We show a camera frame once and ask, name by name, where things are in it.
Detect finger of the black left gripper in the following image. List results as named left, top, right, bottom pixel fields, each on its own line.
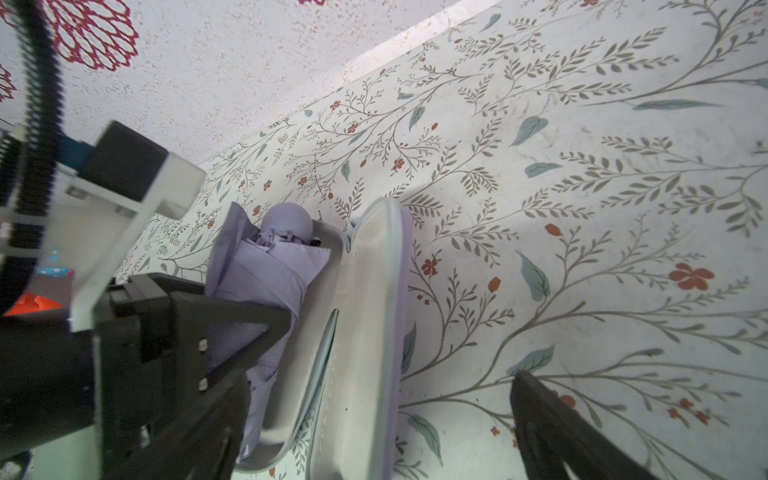
left=171, top=293, right=293, bottom=387

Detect orange plush toy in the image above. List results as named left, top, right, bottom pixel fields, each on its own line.
left=5, top=293, right=63, bottom=317

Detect purple umbrella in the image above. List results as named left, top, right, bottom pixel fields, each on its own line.
left=204, top=203, right=331, bottom=462

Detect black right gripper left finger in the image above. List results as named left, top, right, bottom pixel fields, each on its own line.
left=122, top=370, right=250, bottom=480

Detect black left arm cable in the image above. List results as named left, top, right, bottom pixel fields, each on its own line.
left=0, top=0, right=66, bottom=313

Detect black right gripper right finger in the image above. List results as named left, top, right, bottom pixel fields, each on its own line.
left=510, top=371, right=654, bottom=479

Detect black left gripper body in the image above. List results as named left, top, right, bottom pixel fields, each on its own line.
left=1, top=273, right=204, bottom=462

